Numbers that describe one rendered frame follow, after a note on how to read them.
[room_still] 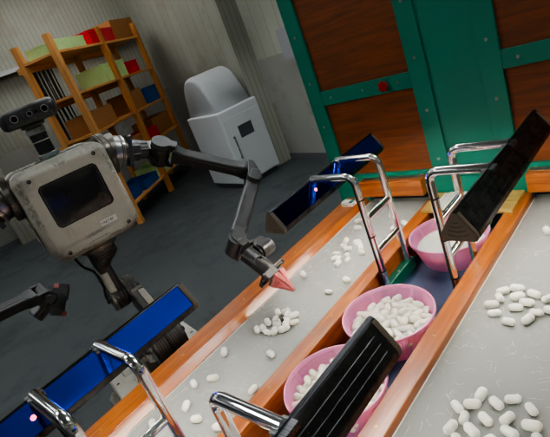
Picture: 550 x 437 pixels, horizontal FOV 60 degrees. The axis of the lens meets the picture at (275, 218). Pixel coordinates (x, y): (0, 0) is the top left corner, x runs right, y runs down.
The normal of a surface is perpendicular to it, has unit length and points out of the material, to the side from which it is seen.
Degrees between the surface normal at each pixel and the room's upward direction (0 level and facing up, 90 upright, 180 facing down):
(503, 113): 90
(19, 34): 90
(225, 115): 90
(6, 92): 90
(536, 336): 0
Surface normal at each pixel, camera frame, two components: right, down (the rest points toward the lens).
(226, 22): 0.57, 0.11
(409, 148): -0.62, 0.49
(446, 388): -0.34, -0.87
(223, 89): 0.47, -0.21
